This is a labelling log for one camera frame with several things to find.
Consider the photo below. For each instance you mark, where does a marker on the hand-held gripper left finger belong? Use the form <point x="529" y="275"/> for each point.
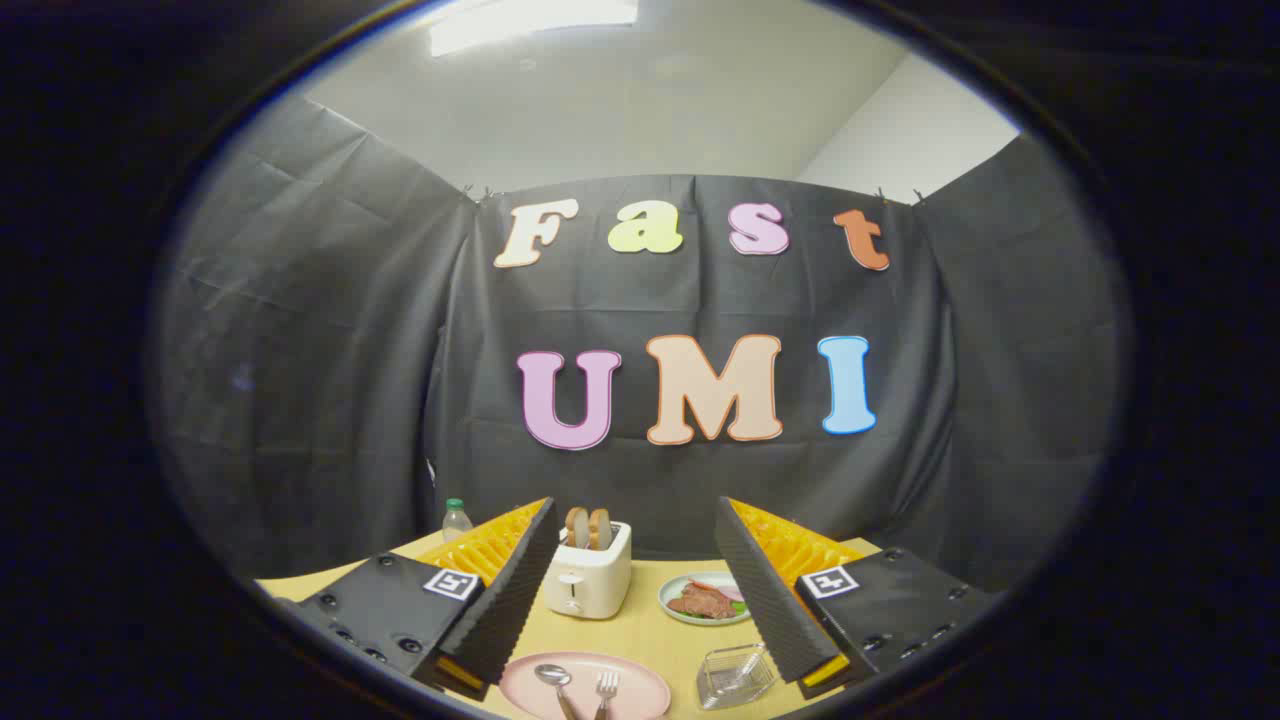
<point x="515" y="590"/>

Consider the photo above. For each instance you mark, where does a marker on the pale green oval plate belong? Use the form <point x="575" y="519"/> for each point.
<point x="680" y="616"/>

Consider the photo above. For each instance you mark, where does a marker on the toast bread slice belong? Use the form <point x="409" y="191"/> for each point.
<point x="601" y="530"/>
<point x="576" y="528"/>

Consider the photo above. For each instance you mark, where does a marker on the perforated metal tray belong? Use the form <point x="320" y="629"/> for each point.
<point x="735" y="678"/>

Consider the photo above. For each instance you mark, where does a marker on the brown meat slices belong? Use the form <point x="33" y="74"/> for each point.
<point x="700" y="602"/>

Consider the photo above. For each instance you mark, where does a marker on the clear plastic water bottle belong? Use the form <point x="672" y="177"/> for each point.
<point x="457" y="522"/>

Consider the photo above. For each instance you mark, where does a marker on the pink round plate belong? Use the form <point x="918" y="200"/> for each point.
<point x="640" y="690"/>

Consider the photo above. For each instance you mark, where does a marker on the white toaster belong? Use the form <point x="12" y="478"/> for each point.
<point x="590" y="585"/>

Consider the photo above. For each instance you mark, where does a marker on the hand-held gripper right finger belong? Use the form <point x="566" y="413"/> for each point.
<point x="762" y="590"/>

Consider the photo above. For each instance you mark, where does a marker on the pink ham slice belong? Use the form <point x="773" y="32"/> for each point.
<point x="730" y="592"/>

